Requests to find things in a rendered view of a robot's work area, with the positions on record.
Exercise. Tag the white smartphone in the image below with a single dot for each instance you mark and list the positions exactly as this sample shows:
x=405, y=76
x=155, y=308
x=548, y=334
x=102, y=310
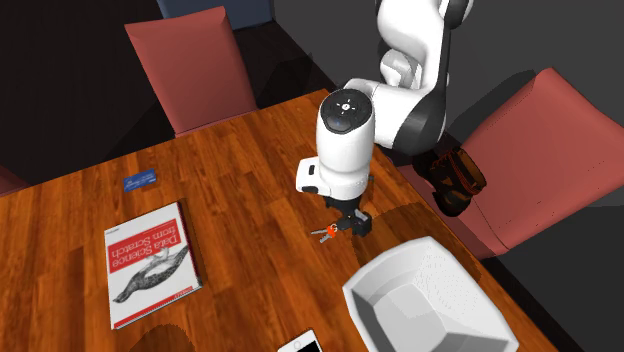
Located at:
x=301, y=345

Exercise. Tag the white and red book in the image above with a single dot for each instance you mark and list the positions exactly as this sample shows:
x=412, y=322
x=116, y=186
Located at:
x=151, y=287

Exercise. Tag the wooden table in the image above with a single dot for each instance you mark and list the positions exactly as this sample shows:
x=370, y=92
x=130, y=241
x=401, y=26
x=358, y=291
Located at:
x=253, y=166

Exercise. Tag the red chair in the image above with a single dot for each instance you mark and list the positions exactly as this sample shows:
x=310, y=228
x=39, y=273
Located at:
x=541, y=161
x=195, y=68
x=8, y=181

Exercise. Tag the brown and black leather object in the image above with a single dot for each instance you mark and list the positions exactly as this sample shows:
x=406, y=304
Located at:
x=456, y=178

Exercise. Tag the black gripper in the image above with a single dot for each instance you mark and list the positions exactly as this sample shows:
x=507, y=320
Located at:
x=345, y=206

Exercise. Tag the blue card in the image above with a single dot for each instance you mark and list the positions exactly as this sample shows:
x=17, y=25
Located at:
x=140, y=180

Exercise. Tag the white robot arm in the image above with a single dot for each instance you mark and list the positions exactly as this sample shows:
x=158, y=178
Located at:
x=343, y=146

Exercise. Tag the silver keys with red tag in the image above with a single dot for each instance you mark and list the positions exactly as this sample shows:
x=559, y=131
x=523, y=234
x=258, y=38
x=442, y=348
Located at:
x=324, y=233

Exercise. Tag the white square bowl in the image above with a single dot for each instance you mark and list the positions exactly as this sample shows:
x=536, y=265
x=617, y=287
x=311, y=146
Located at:
x=429, y=302

